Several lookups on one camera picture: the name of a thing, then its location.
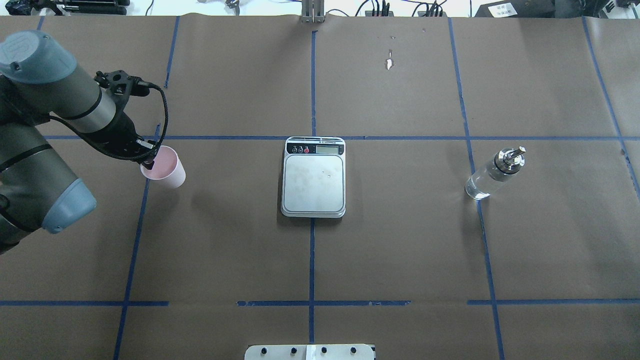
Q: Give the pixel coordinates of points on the silver electronic kitchen scale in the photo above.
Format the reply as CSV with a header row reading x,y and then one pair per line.
x,y
314,177

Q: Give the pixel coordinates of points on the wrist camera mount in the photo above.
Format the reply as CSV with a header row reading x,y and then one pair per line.
x,y
120,86

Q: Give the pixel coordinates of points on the glass sauce bottle metal spout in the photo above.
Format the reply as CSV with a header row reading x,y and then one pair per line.
x,y
500,169

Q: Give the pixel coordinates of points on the white camera pole base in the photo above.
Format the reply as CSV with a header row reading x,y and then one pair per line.
x,y
340,351

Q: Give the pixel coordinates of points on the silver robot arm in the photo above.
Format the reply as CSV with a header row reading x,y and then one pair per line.
x,y
41,81

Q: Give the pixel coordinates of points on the black folded tripod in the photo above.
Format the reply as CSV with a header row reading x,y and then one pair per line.
x,y
92,7

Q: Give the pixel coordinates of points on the aluminium frame post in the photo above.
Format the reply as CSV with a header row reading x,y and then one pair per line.
x,y
313,11

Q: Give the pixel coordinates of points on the pink paper cup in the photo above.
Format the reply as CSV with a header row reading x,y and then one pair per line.
x,y
167,170

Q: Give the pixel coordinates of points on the black box with label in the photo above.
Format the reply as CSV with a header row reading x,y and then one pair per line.
x,y
516,9

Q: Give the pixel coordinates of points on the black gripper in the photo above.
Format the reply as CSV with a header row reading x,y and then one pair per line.
x,y
121,132

